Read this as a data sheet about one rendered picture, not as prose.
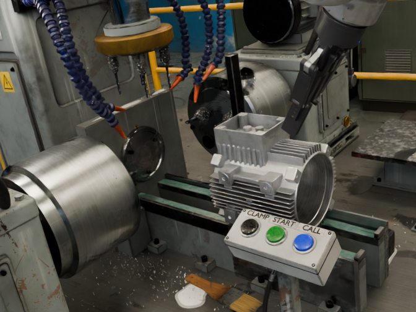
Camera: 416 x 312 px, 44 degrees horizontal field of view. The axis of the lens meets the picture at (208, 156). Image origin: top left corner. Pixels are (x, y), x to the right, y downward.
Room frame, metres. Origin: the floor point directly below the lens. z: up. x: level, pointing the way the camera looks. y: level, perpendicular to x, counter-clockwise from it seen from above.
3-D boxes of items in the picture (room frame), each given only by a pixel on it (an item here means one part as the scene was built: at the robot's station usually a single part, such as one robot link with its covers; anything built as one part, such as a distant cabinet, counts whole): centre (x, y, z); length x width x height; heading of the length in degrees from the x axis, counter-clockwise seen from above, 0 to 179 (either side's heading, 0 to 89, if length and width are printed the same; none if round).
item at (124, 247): (1.15, 0.22, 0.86); 0.07 x 0.06 x 0.12; 137
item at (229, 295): (0.91, 0.02, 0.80); 0.21 x 0.05 x 0.01; 43
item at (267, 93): (1.42, -0.13, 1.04); 0.41 x 0.25 x 0.25; 137
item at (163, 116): (1.28, 0.21, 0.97); 0.30 x 0.11 x 0.34; 137
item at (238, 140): (1.00, -0.10, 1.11); 0.12 x 0.11 x 0.07; 48
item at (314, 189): (0.97, -0.13, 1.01); 0.20 x 0.19 x 0.19; 48
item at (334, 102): (1.61, -0.31, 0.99); 0.35 x 0.31 x 0.37; 137
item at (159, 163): (1.24, 0.16, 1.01); 0.15 x 0.02 x 0.15; 137
